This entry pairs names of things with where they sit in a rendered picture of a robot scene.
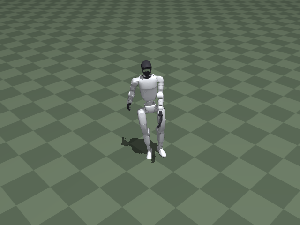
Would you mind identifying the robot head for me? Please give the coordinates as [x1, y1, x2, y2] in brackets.
[141, 60, 152, 79]

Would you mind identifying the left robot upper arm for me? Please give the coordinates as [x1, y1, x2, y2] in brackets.
[156, 76, 164, 99]

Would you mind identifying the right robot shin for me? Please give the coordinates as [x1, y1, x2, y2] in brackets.
[143, 135, 151, 152]

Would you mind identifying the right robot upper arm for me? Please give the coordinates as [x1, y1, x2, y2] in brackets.
[128, 78, 139, 98]

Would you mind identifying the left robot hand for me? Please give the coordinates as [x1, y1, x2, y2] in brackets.
[157, 111, 163, 128]

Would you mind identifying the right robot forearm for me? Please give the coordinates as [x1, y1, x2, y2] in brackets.
[127, 92, 133, 104]

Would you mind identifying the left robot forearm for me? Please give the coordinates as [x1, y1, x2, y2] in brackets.
[157, 95, 164, 114]

